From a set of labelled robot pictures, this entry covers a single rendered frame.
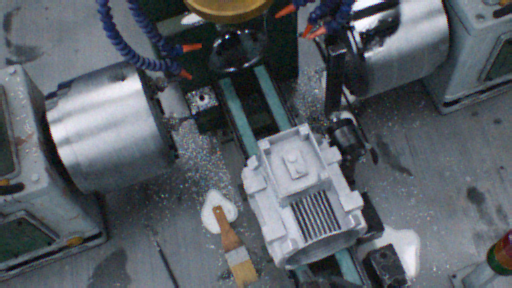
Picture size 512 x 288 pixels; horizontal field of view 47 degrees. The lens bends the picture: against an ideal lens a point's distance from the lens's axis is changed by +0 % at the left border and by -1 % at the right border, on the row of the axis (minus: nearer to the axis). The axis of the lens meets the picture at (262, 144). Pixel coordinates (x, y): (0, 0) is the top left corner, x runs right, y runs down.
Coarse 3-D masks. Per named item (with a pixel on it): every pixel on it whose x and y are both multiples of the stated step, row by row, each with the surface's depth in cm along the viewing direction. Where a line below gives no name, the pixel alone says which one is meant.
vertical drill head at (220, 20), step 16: (192, 0) 100; (208, 0) 100; (224, 0) 99; (240, 0) 99; (256, 0) 99; (272, 0) 102; (208, 16) 100; (224, 16) 99; (240, 16) 100; (224, 32) 107
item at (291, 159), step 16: (272, 144) 112; (288, 144) 112; (304, 144) 112; (272, 160) 111; (288, 160) 109; (304, 160) 110; (320, 160) 108; (272, 176) 106; (288, 176) 109; (304, 176) 109; (320, 176) 106; (288, 192) 105; (304, 192) 106
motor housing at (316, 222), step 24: (336, 168) 115; (264, 192) 113; (336, 192) 112; (264, 216) 111; (288, 216) 109; (312, 216) 108; (336, 216) 107; (360, 216) 111; (312, 240) 106; (336, 240) 120; (288, 264) 115
